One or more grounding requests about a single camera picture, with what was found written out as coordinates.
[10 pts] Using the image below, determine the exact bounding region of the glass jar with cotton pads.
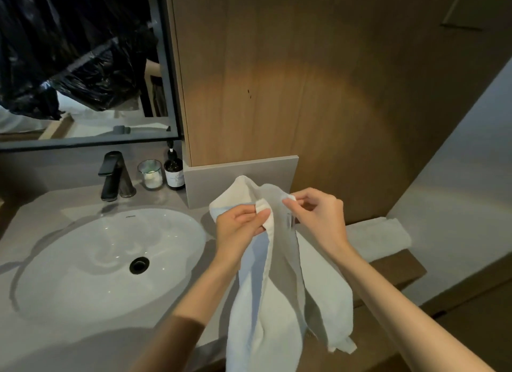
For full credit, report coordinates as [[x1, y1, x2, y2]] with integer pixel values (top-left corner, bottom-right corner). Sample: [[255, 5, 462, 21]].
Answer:
[[137, 159, 164, 191]]

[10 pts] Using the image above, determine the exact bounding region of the person's right hand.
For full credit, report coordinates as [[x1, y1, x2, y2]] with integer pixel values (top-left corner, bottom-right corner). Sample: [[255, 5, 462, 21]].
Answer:
[[282, 188, 353, 261]]

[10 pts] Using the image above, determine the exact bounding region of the grey stone backsplash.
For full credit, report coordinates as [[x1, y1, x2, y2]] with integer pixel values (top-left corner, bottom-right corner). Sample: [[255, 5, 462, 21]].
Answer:
[[183, 155, 300, 210]]

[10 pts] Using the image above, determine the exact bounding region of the white oval sink basin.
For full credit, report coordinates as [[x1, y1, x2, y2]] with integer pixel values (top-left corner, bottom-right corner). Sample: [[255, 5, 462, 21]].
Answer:
[[14, 207, 207, 325]]

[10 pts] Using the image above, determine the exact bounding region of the wooden back panel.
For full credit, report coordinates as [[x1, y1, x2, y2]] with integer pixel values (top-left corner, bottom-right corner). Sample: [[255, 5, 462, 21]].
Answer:
[[164, 0, 512, 224]]

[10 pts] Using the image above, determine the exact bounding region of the dark pump bottle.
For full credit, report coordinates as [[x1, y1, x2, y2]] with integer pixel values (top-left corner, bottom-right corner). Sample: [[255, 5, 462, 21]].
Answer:
[[163, 140, 186, 191]]

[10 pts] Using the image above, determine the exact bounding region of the white towel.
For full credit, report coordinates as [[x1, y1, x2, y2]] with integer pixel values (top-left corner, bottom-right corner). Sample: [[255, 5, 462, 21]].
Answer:
[[346, 217, 413, 263], [209, 175, 357, 372]]

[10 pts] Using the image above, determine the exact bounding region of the wall mirror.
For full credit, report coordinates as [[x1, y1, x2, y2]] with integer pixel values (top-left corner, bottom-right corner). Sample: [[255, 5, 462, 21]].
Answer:
[[0, 0, 181, 151]]

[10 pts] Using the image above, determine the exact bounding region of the person's left forearm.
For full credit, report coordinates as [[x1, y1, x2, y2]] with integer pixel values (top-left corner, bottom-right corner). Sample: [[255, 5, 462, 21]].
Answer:
[[130, 260, 241, 372]]

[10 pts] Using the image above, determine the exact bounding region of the black sink drain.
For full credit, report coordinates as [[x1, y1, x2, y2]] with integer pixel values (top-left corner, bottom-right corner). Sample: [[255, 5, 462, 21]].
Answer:
[[129, 256, 150, 276]]

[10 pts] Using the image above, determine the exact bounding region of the black faucet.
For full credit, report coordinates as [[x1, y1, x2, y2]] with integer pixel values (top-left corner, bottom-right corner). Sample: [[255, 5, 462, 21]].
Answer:
[[98, 151, 137, 203]]

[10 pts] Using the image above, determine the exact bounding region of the person's right forearm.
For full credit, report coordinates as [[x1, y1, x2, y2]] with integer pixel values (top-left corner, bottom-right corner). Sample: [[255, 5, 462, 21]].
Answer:
[[338, 247, 497, 372]]

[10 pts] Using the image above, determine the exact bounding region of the person's left hand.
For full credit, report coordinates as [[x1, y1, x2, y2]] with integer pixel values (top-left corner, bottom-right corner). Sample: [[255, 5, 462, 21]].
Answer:
[[214, 204, 273, 271]]

